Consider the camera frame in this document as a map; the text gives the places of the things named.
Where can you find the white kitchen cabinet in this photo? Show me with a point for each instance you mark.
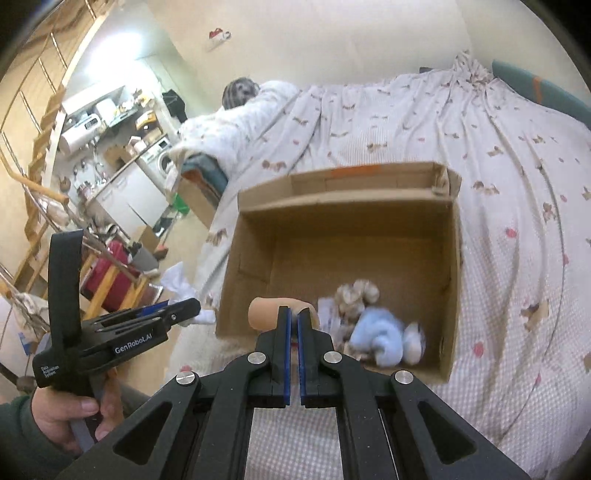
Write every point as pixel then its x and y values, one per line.
pixel 130 200

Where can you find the green plastic object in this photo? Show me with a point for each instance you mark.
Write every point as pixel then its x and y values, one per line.
pixel 179 205

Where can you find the white crumpled tissue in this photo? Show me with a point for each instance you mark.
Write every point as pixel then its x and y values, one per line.
pixel 175 282

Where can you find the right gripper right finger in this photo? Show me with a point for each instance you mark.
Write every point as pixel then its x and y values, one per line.
pixel 316 386

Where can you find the open cardboard box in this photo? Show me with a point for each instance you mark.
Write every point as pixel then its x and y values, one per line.
pixel 397 225

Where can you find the white washing machine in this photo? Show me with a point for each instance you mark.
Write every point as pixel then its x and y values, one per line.
pixel 155 161

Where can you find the clear plastic bag white item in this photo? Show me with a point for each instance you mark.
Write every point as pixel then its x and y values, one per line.
pixel 331 322

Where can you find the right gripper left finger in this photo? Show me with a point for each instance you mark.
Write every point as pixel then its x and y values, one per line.
pixel 271 384

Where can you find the cardboard box beside bed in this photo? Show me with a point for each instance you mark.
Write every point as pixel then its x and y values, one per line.
pixel 199 197

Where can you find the cream fabric flower scrunchie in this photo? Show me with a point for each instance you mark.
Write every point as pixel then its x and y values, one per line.
pixel 353 299

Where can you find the red white wall hook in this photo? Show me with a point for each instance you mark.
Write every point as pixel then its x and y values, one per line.
pixel 218 36

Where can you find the striped grey pillow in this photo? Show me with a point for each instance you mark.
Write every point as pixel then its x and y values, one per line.
pixel 238 92

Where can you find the dark green sleeve forearm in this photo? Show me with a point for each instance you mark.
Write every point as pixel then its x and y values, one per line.
pixel 25 452

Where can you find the wooden chair frame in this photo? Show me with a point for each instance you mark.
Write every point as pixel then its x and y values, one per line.
pixel 93 249

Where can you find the light blue plush toy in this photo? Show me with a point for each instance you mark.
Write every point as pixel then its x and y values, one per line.
pixel 387 338

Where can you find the dog print bed cover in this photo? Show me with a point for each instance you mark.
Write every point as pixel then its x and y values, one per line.
pixel 467 205

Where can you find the person's left hand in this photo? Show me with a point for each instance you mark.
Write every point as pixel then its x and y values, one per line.
pixel 53 411

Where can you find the teal orange mattress edge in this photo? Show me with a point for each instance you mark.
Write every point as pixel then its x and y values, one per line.
pixel 542 91

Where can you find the tan soft cylinder toy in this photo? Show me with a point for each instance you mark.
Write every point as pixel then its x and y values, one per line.
pixel 263 312

